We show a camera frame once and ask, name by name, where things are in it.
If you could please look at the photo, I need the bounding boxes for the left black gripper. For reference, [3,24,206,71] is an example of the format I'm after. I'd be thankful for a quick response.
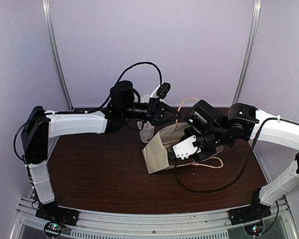
[122,97,182,126]

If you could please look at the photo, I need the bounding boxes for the brown paper bag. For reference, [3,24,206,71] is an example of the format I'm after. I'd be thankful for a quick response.
[142,121,224,174]

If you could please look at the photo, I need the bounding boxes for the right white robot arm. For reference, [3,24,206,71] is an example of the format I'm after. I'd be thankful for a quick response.
[184,100,299,220]

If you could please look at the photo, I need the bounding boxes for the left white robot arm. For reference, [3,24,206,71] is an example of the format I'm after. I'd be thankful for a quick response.
[21,80,182,221]

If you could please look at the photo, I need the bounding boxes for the white wrapped straws bundle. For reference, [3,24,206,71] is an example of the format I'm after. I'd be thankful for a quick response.
[141,85,160,103]

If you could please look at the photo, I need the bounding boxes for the white straw holder cup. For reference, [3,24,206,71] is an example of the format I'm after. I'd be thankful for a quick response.
[137,121,155,143]

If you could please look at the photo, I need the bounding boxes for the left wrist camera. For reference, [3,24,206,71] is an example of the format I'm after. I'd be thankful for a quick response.
[150,82,171,100]

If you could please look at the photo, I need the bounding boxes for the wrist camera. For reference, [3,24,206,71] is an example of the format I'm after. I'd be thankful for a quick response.
[167,135,201,160]
[150,82,171,100]

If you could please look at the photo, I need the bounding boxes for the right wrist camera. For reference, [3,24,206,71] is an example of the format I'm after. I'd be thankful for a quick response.
[167,135,201,160]

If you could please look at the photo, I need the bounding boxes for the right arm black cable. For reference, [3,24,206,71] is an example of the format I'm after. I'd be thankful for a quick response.
[173,119,281,194]

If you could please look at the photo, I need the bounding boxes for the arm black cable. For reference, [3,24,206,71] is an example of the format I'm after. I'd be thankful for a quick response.
[173,119,281,194]
[13,62,164,162]

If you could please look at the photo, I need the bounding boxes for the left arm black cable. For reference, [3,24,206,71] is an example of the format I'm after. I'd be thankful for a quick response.
[13,62,164,162]

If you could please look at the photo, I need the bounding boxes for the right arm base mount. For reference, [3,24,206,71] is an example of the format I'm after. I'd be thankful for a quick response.
[228,206,271,237]

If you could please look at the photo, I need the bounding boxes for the right aluminium frame post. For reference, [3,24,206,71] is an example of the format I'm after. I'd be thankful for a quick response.
[233,0,262,104]

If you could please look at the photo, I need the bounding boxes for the aluminium frame post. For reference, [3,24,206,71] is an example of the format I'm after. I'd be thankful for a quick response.
[42,0,73,111]
[233,0,262,104]

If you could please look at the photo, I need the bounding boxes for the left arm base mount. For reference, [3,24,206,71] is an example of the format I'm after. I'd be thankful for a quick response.
[35,205,79,238]

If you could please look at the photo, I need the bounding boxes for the left aluminium frame post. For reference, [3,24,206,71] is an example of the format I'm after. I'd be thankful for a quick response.
[42,0,73,111]

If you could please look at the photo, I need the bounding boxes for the aluminium front rail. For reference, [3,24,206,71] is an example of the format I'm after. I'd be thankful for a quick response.
[7,197,299,239]

